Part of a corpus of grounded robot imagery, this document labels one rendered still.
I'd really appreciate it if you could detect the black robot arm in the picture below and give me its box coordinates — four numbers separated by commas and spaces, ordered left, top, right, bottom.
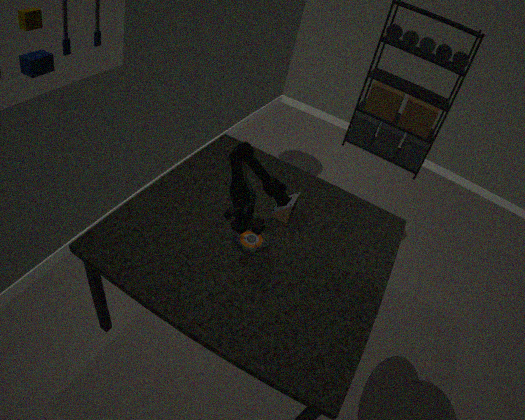
229, 141, 292, 233

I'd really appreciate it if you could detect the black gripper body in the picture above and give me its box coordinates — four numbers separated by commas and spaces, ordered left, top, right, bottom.
224, 207, 265, 235

